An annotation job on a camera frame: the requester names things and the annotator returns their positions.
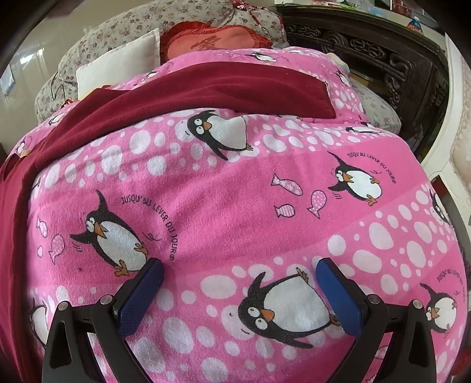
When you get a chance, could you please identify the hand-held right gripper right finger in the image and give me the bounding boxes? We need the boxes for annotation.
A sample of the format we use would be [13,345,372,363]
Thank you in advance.
[315,258,437,383]

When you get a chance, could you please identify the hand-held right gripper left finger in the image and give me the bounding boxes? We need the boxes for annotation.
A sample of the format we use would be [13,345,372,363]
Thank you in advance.
[41,258,165,383]

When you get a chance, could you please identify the dark red knit garment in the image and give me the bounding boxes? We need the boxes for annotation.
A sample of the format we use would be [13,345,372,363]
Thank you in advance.
[0,68,337,380]

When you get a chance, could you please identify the pink penguin print blanket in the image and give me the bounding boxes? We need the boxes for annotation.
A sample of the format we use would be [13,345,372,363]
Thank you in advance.
[7,48,468,383]

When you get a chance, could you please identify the white upholstered chair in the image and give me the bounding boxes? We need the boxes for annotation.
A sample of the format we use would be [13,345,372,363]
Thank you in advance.
[419,33,471,229]

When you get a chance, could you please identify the white pillow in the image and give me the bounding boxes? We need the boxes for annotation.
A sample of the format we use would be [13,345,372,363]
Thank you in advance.
[76,27,161,100]

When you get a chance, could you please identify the dark carved wooden cabinet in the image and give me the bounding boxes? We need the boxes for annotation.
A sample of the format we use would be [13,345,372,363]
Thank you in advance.
[276,5,451,155]

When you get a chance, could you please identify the red ruffled cushion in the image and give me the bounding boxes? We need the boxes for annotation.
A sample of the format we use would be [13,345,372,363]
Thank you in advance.
[160,21,273,61]

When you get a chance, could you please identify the floral sofa cover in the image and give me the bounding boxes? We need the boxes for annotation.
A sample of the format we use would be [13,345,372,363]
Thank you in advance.
[34,0,402,135]

